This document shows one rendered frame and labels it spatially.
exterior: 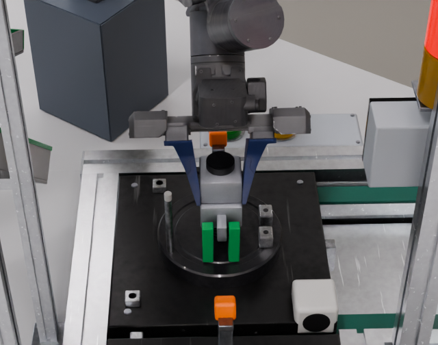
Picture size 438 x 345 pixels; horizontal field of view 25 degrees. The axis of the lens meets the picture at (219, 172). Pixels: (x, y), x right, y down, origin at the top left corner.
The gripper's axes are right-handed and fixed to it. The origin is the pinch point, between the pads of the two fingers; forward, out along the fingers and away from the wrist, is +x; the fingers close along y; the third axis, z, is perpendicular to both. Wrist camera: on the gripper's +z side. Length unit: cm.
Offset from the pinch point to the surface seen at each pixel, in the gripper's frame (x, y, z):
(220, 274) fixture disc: 10.9, -0.3, -0.8
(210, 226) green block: 5.7, -1.2, 0.6
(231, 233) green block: 6.5, 1.0, 0.5
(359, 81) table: -11, 23, -50
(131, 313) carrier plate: 14.5, -9.7, 0.7
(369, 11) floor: -40, 57, -227
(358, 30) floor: -34, 51, -218
